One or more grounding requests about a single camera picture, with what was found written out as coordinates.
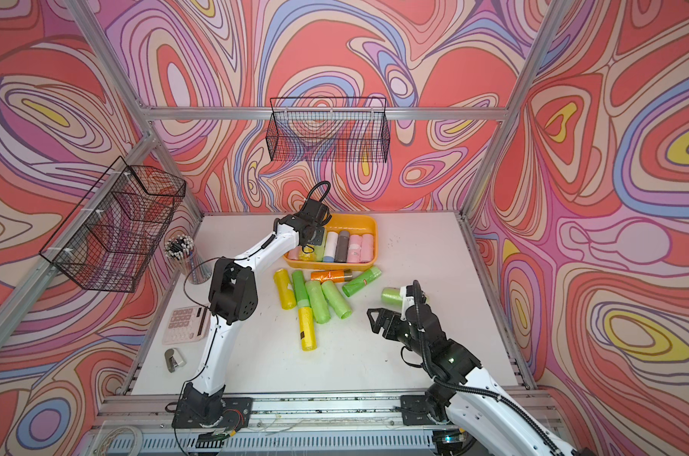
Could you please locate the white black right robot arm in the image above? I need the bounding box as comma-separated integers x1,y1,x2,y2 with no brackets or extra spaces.
367,303,594,455

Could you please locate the pink calculator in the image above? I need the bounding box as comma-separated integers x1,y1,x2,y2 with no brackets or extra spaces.
162,305,210,346

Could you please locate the white blue trash bag roll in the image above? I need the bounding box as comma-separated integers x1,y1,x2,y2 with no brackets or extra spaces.
323,231,339,262

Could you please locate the light green roll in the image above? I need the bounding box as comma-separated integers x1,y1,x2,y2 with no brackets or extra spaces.
312,228,327,262
322,280,352,319
381,286,419,309
306,280,331,324

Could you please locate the pink trash bag roll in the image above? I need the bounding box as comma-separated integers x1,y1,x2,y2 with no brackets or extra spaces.
346,234,363,264
287,246,301,261
360,233,375,263

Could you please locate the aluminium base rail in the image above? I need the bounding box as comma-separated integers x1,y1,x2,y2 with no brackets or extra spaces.
92,388,557,440

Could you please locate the green yellow trash bag roll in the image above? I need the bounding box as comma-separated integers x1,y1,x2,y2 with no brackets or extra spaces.
291,270,317,352

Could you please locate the orange plastic storage box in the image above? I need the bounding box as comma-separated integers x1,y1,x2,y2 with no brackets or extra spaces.
282,214,379,271

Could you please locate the grey trash bag roll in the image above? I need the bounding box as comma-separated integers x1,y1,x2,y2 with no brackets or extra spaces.
334,230,350,263

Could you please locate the black wire basket left wall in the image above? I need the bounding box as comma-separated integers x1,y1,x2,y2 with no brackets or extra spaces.
40,157,187,293

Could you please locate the black wire basket wall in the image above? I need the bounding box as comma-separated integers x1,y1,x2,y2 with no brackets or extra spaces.
266,95,391,163
40,157,187,293

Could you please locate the black wire basket back wall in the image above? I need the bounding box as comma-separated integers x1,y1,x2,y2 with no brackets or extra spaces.
266,95,391,163

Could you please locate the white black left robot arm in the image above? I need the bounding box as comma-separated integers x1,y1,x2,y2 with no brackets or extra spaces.
171,199,331,429

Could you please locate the cup of pens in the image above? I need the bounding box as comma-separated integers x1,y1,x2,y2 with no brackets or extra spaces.
164,234,213,285

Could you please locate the green roll with label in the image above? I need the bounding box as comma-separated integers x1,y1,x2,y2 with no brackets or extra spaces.
343,266,383,298

